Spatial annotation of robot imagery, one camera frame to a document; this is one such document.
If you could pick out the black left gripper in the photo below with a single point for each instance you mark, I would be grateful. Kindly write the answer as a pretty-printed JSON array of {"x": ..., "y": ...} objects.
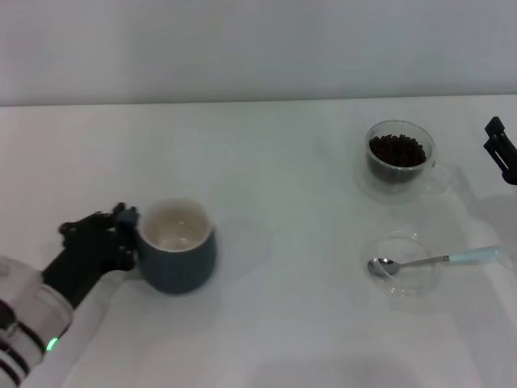
[{"x": 76, "y": 266}]

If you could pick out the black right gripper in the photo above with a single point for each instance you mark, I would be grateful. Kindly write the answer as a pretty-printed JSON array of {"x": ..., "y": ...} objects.
[{"x": 511, "y": 171}]

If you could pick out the dark grey mug white inside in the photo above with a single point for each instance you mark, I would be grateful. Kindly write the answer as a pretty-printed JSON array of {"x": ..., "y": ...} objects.
[{"x": 177, "y": 266}]

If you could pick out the clear glass saucer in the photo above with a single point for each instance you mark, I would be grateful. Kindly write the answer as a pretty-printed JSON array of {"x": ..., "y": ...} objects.
[{"x": 420, "y": 283}]

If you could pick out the glass cup of coffee beans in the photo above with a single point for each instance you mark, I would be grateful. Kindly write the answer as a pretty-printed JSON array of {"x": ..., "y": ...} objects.
[{"x": 398, "y": 151}]

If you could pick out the clear double-wall glass cup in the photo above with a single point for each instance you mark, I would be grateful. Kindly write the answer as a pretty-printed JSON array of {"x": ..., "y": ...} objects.
[{"x": 429, "y": 145}]

